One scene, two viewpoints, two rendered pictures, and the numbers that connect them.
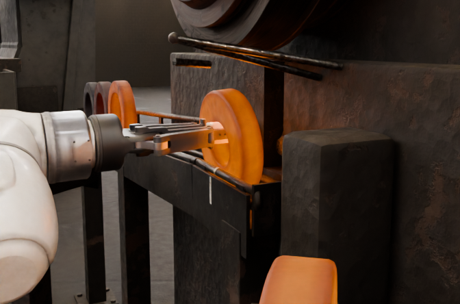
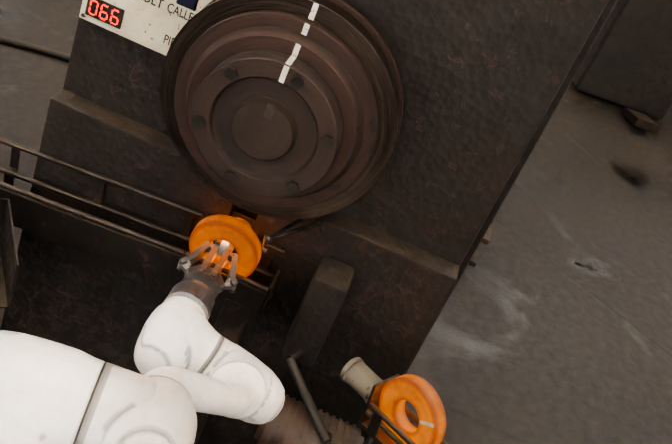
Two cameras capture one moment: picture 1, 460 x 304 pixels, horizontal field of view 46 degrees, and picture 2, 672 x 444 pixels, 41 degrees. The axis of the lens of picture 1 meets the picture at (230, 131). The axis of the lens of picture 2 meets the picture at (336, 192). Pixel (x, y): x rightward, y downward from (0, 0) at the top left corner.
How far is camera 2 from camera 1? 1.68 m
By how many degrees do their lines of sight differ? 63
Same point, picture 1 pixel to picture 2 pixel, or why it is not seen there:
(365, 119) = (333, 251)
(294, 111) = (268, 225)
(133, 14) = not seen: outside the picture
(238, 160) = (248, 268)
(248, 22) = (293, 214)
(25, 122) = (198, 312)
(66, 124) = (207, 301)
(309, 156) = (338, 295)
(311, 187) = (335, 306)
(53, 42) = not seen: outside the picture
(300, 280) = (431, 392)
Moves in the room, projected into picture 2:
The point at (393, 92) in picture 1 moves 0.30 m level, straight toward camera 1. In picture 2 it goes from (357, 247) to (440, 347)
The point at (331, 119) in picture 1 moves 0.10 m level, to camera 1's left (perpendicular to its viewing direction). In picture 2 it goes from (304, 242) to (275, 256)
